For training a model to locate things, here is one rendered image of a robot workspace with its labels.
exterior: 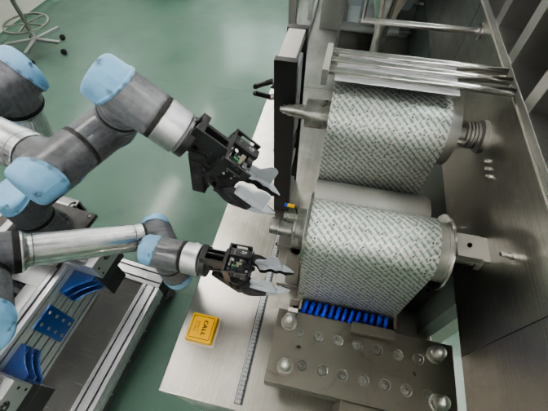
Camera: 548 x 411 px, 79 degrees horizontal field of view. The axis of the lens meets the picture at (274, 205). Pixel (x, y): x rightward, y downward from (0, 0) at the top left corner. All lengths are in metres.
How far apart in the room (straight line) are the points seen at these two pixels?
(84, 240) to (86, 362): 1.01
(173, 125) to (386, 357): 0.65
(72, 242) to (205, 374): 0.45
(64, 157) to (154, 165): 2.06
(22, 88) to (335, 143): 0.70
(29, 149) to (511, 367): 0.78
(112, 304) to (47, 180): 1.36
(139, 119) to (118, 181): 2.10
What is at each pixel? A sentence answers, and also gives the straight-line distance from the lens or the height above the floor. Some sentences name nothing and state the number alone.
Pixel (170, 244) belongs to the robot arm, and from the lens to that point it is 0.81.
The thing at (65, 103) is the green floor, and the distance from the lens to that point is 3.52.
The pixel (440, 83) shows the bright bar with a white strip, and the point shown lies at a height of 1.45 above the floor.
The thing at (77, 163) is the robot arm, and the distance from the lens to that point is 0.59.
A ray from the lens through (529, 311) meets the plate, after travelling 0.61.
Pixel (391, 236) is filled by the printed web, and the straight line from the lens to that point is 0.63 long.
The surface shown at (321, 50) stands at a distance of 1.53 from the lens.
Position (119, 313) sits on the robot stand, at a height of 0.21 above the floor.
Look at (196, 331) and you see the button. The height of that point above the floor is 0.92.
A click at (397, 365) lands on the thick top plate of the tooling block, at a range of 0.85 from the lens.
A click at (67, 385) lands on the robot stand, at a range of 1.86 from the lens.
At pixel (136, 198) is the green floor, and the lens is 2.47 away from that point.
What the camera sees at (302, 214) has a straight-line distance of 0.65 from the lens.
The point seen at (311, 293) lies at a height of 1.07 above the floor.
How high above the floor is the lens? 1.82
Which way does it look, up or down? 54 degrees down
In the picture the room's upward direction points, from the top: straight up
